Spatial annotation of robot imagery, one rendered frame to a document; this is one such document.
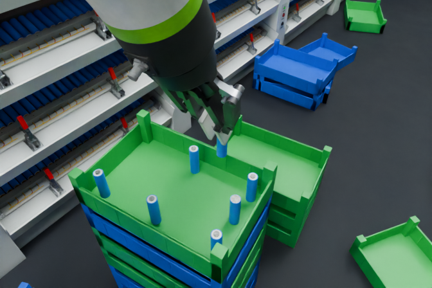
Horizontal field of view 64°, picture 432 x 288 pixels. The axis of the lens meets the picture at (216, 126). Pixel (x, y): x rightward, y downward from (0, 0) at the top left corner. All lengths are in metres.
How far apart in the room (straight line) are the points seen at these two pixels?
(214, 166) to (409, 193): 0.79
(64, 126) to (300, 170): 0.66
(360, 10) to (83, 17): 1.86
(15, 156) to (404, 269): 1.06
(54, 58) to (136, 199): 0.41
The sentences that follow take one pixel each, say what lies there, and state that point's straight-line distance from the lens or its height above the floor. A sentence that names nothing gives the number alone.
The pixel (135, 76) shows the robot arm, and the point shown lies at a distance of 0.32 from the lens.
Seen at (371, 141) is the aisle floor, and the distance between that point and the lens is 1.44.
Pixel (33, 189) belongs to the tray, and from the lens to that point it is 1.11.
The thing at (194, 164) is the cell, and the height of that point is 0.43.
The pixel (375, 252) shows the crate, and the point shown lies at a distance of 1.14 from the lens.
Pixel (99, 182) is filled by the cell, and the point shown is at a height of 0.45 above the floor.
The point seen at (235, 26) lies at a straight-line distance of 1.40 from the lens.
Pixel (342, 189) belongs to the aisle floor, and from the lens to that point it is 1.24.
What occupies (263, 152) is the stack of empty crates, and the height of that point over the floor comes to 0.16.
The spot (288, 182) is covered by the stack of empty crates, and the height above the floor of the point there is 0.16.
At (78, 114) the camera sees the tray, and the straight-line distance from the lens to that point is 1.01.
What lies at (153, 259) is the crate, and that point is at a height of 0.34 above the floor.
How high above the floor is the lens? 0.93
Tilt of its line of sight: 42 degrees down
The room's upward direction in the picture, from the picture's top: straight up
